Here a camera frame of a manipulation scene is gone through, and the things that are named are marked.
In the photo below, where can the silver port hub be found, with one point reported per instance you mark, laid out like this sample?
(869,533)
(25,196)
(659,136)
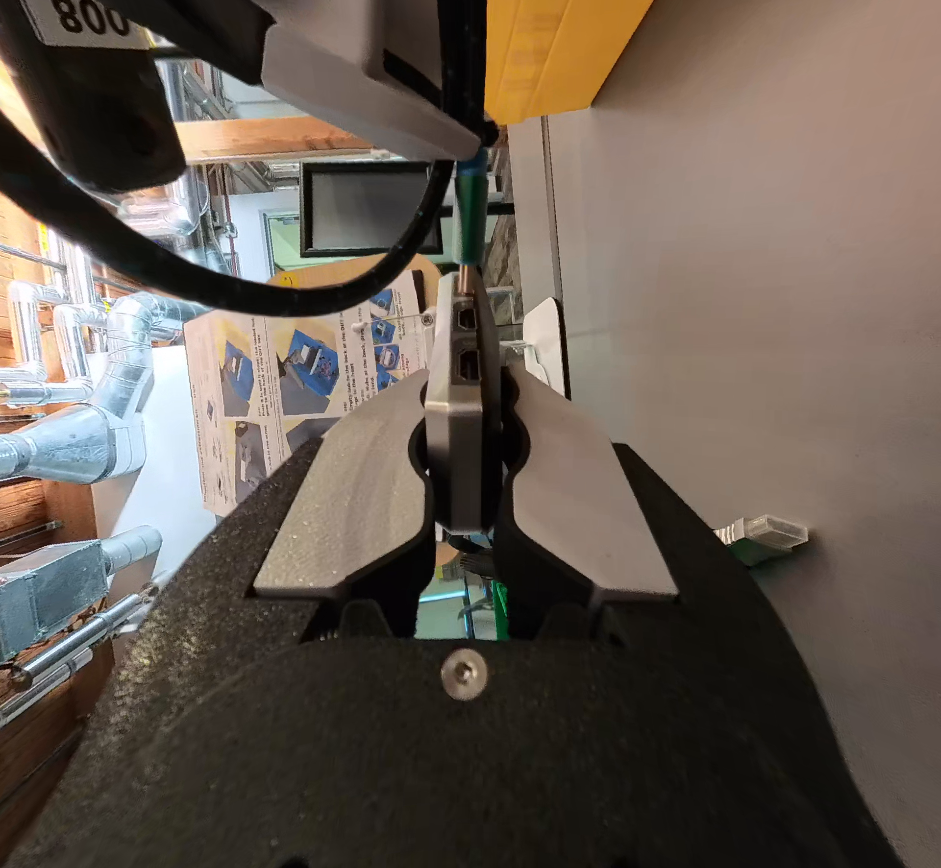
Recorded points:
(466,442)

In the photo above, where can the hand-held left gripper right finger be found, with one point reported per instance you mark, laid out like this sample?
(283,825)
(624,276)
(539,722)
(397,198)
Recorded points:
(588,516)

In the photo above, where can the green plastic bin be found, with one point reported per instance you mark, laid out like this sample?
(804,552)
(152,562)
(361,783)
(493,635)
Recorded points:
(500,611)

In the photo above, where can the silver ventilation duct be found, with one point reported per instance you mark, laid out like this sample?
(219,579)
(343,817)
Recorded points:
(59,589)
(88,413)

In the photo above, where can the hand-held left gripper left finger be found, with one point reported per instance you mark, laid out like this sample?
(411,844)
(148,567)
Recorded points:
(346,516)

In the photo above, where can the yellow plastic bin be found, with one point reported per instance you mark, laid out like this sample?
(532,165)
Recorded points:
(574,9)

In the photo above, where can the instruction sheet on stand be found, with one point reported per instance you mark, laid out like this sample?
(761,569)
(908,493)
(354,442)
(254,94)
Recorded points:
(353,273)

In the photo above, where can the printed instruction sheet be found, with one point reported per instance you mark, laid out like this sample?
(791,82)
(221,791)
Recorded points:
(280,369)

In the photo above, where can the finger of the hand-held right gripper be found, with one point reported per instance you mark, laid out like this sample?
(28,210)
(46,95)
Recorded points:
(353,31)

